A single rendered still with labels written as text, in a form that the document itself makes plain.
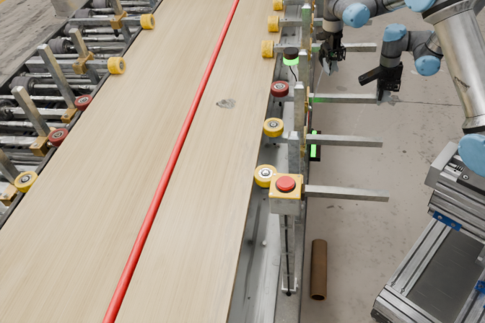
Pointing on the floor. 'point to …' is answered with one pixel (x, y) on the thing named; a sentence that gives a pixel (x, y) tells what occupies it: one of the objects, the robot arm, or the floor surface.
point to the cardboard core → (318, 270)
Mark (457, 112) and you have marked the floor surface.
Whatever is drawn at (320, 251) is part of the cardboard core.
